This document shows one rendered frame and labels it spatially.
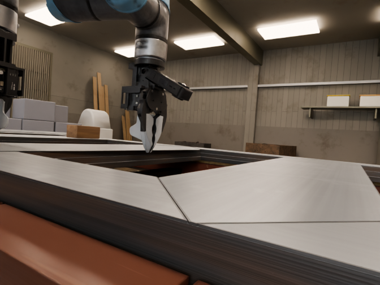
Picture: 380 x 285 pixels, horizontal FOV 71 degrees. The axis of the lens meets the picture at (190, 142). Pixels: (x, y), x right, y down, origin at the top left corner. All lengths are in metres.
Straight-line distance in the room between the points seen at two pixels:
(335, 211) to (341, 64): 7.56
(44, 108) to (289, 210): 3.96
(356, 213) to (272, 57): 7.93
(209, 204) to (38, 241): 0.10
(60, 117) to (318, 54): 6.23
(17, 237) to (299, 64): 7.79
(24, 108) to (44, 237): 3.81
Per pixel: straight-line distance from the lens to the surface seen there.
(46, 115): 4.08
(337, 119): 7.50
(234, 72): 8.36
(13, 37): 0.61
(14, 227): 0.21
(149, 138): 0.61
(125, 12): 0.57
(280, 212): 0.17
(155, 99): 0.61
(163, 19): 0.65
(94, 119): 5.89
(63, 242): 0.18
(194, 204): 0.17
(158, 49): 0.63
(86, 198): 0.18
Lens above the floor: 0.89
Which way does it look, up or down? 2 degrees down
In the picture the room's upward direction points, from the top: 4 degrees clockwise
